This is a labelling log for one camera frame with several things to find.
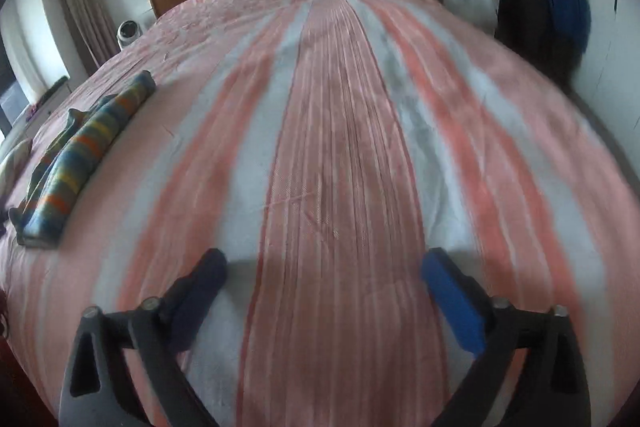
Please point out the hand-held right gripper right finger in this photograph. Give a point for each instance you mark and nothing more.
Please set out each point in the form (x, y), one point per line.
(452, 302)

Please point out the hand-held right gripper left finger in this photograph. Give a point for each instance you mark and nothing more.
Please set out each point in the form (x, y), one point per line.
(200, 302)

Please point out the striped knit sweater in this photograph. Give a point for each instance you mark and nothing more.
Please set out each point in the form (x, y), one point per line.
(75, 157)

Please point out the pink striped bedspread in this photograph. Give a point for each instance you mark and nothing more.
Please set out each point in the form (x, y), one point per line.
(340, 132)

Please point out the beige patterned pillow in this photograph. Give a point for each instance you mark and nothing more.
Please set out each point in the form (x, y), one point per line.
(12, 164)

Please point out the white low cabinet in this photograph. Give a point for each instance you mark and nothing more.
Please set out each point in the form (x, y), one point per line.
(47, 99)

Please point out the small white round fan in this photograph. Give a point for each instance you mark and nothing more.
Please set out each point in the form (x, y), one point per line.
(128, 32)

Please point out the black jacket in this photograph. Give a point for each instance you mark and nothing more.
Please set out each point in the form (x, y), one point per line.
(530, 27)

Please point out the white wardrobe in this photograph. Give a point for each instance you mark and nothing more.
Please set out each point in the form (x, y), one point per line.
(615, 57)

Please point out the blue cloth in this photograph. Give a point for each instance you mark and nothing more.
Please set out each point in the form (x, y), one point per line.
(565, 7)

